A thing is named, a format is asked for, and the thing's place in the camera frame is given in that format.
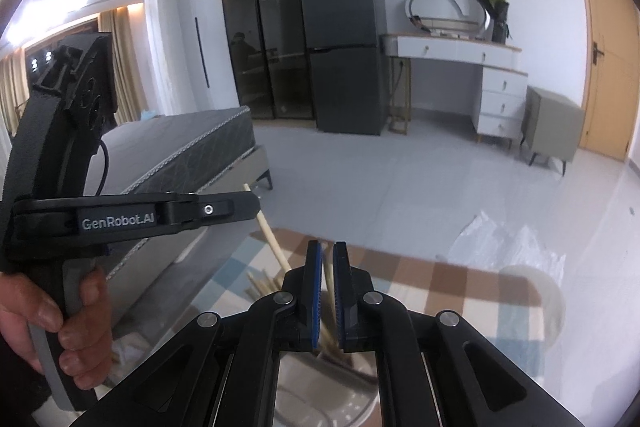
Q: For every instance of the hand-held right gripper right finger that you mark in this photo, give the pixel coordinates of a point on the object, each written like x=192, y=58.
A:
x=341, y=292

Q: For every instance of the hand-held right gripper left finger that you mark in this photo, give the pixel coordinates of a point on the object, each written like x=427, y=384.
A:
x=314, y=292

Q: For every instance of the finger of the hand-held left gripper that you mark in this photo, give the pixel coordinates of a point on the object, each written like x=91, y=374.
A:
x=220, y=208

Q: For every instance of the white utensil holder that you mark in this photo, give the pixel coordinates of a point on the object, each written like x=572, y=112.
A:
x=325, y=392

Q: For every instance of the person's left hand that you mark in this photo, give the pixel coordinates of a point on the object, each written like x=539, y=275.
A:
x=87, y=332

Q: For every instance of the grey bed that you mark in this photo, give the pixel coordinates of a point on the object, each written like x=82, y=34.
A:
x=190, y=142

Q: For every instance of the plaid cloth mat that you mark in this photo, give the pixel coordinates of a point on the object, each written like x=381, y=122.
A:
x=425, y=287

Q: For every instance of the light blue cloth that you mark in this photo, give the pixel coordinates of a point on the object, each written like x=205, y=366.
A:
x=150, y=114

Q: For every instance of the beige curtain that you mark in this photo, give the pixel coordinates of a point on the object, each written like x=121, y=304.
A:
x=125, y=57

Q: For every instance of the white wardrobe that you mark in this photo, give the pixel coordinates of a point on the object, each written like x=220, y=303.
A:
x=185, y=32

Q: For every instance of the clear plastic bag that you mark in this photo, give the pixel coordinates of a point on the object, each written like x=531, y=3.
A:
x=505, y=242

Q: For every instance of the dark glass wardrobe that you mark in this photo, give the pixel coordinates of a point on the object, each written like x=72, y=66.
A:
x=265, y=32

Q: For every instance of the dark grey fridge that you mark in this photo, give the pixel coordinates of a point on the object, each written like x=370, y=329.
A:
x=345, y=42

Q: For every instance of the white dressing table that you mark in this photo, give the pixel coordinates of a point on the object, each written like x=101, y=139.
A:
x=450, y=49

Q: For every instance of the grey nightstand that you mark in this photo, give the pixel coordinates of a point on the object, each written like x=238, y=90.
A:
x=552, y=127

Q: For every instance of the oval mirror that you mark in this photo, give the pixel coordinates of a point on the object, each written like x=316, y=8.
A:
x=450, y=7

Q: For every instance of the wooden door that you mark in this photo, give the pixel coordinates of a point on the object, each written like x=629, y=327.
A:
x=610, y=57

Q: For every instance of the gold frame stool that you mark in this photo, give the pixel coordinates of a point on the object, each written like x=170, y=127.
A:
x=400, y=107

